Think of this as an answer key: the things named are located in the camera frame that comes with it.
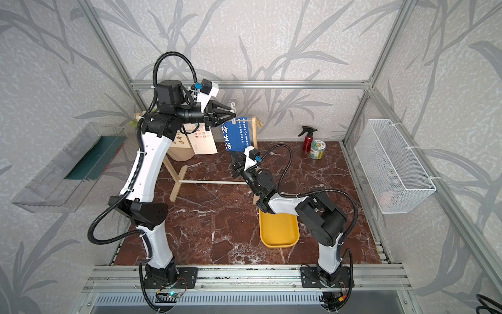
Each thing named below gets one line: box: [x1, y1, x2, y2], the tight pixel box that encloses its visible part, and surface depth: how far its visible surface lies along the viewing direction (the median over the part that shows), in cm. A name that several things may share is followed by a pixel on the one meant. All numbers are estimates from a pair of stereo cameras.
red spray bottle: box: [298, 125, 318, 153], surface depth 110 cm
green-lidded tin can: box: [309, 139, 327, 160], surface depth 110 cm
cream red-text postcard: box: [183, 122, 218, 155], surface depth 74 cm
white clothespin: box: [230, 102, 237, 125], surface depth 64 cm
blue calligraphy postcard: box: [220, 116, 251, 152], surface depth 71 cm
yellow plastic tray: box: [258, 208, 301, 249], surface depth 86 cm
